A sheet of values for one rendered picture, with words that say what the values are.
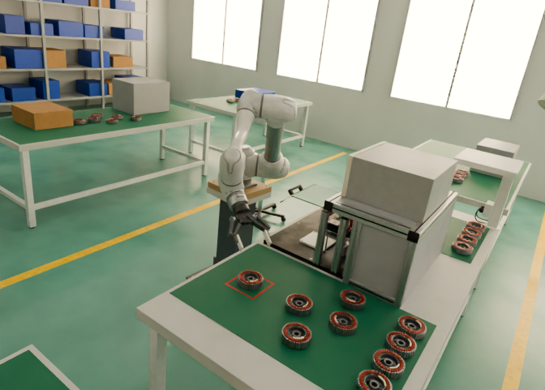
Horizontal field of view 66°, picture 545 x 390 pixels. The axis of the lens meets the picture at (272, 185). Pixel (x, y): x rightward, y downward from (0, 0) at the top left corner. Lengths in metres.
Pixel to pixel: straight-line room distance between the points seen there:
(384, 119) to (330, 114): 0.98
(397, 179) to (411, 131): 5.06
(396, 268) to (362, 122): 5.44
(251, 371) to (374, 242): 0.77
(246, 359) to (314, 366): 0.23
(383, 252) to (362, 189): 0.30
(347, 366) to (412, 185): 0.78
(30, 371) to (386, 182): 1.49
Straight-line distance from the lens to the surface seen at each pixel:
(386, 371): 1.60
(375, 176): 1.91
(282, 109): 2.25
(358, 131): 7.25
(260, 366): 1.55
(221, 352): 1.58
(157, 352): 1.87
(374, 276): 1.96
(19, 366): 1.63
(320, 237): 2.02
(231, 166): 1.77
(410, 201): 1.89
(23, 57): 7.69
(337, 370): 1.59
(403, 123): 6.95
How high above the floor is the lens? 1.83
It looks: 21 degrees down
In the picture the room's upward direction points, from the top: 7 degrees clockwise
